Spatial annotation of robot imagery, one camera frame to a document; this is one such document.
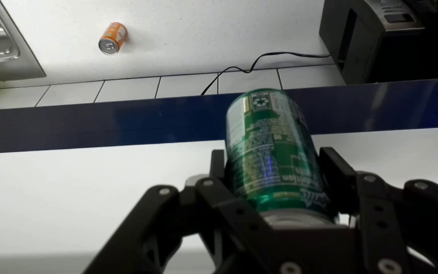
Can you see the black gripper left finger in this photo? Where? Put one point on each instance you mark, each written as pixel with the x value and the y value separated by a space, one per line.
pixel 189 228

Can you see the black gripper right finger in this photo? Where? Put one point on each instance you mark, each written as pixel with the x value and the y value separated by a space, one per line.
pixel 407 222

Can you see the green soda can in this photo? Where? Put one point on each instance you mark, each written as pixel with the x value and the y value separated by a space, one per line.
pixel 273 152

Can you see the orange soda can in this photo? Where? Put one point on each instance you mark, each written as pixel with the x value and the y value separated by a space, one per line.
pixel 113 38

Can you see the steel black coffee maker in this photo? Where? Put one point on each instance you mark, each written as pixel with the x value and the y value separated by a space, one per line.
pixel 381 39

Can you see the stainless steel double sink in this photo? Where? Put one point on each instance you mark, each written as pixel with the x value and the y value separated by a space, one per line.
pixel 4 39

